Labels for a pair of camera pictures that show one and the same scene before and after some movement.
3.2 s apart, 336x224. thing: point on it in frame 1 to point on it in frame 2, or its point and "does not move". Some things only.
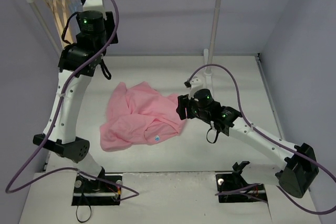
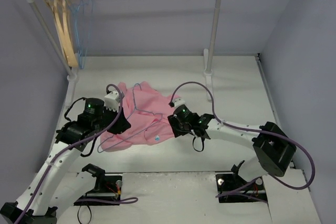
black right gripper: x=182 y=106 to x=176 y=126
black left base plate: x=88 y=192 does not move
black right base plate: x=229 y=182 does not move
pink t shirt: x=139 y=115 does not move
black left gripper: x=112 y=28 to x=117 y=120
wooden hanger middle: x=60 y=26 does not move
